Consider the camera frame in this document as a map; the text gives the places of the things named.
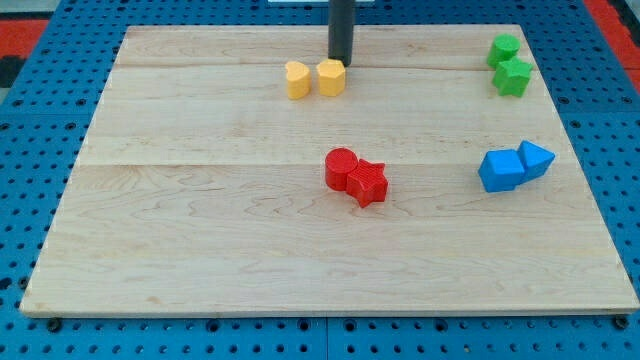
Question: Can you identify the light wooden board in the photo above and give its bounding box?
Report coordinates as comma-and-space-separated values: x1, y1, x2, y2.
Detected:
20, 25, 639, 318

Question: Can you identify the blue triangle block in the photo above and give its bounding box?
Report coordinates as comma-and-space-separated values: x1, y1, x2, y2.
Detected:
517, 140, 556, 183

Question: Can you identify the red cylinder block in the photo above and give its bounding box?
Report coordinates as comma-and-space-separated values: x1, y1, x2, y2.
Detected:
325, 147, 358, 191

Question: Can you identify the yellow heart block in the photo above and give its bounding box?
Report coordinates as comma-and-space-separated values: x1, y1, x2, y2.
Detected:
285, 61, 311, 100

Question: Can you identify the green cylinder block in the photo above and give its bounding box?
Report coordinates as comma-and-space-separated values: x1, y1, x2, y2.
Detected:
486, 33, 521, 69

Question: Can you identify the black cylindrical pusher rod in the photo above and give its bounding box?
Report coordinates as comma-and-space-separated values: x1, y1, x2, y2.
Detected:
328, 0, 355, 67

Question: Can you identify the blue cube block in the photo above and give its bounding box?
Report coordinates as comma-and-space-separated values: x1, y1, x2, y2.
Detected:
478, 149, 525, 192

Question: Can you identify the red star block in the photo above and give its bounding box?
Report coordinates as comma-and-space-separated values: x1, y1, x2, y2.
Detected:
346, 159, 388, 208

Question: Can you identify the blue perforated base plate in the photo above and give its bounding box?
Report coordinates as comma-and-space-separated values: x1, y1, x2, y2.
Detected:
1, 0, 639, 359

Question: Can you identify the yellow hexagon block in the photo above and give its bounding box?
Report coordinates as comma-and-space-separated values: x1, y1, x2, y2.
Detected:
316, 59, 346, 97

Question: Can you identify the green star block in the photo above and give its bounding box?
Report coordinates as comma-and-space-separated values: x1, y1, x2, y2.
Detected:
492, 57, 533, 97

